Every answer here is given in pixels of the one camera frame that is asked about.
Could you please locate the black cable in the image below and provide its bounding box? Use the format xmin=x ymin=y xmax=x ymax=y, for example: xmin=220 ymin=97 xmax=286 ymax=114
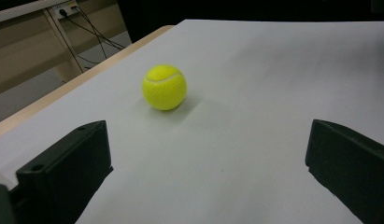
xmin=72 ymin=5 xmax=126 ymax=50
xmin=60 ymin=8 xmax=85 ymax=74

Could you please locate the yellow tennis ball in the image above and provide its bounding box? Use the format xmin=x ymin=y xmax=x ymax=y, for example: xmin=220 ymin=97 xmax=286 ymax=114
xmin=141 ymin=63 xmax=188 ymax=112

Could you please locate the white power strip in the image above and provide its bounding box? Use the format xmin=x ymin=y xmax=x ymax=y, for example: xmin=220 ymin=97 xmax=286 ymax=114
xmin=53 ymin=1 xmax=79 ymax=20

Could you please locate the white table cover sheet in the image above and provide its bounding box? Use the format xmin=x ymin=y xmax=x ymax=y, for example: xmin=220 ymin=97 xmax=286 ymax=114
xmin=0 ymin=19 xmax=384 ymax=224

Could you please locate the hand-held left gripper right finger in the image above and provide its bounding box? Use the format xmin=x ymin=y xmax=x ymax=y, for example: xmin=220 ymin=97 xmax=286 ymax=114
xmin=305 ymin=119 xmax=384 ymax=224

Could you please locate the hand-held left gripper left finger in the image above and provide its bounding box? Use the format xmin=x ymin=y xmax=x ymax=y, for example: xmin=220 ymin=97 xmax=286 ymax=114
xmin=15 ymin=119 xmax=114 ymax=224

